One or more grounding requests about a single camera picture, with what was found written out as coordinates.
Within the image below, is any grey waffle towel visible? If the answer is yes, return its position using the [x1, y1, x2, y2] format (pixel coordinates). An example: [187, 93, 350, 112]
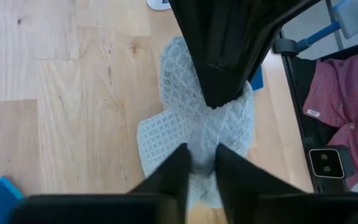
[136, 36, 255, 210]

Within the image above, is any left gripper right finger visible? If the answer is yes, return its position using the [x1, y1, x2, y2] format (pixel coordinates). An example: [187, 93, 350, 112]
[215, 143, 358, 224]

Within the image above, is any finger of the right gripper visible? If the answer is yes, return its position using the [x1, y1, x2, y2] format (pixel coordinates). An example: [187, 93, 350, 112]
[244, 0, 322, 88]
[169, 0, 279, 109]

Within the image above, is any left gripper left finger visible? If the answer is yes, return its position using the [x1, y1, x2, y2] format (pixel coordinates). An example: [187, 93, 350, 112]
[9, 142, 192, 224]

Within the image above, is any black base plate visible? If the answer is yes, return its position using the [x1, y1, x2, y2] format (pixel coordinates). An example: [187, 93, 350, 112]
[271, 37, 301, 57]

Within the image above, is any pink checkered cloth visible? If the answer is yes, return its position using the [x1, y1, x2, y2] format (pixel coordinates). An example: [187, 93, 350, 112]
[302, 51, 358, 189]

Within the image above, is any blue pole grey pad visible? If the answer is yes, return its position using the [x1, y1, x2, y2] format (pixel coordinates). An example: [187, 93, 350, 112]
[296, 0, 358, 45]

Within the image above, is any black camera box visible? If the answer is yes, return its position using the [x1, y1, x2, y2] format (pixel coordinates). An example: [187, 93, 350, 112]
[308, 144, 356, 194]

